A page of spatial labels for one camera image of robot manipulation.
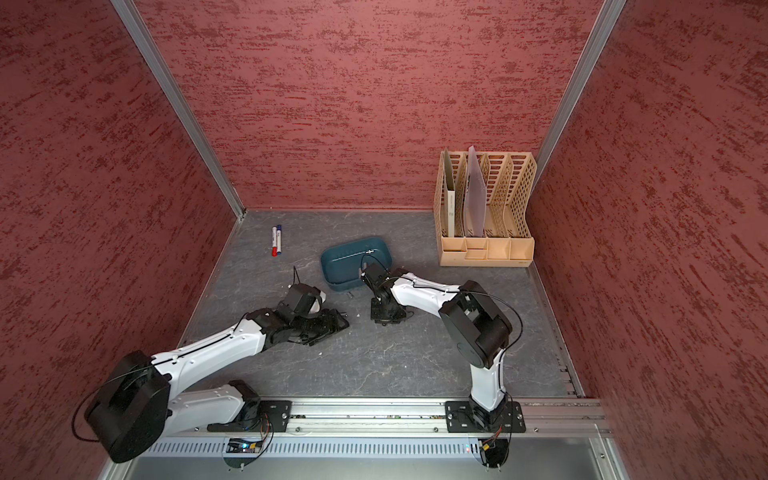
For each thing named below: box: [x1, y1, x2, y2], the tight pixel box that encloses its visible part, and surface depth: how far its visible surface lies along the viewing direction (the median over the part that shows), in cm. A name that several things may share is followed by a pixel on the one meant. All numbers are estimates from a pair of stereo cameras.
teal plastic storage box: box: [321, 237, 392, 292], surface depth 107 cm
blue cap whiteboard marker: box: [276, 224, 282, 255], surface depth 112 cm
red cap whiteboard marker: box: [271, 226, 279, 257], surface depth 112 cm
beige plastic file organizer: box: [434, 150, 537, 267], surface depth 105 cm
